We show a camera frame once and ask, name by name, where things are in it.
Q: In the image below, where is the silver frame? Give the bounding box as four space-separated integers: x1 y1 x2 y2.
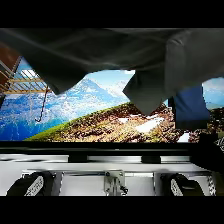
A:
0 153 224 197

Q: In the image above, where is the grey T-shirt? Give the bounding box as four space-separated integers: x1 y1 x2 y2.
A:
0 27 224 116

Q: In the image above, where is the blue garment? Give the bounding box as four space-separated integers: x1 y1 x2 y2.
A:
168 83 212 132

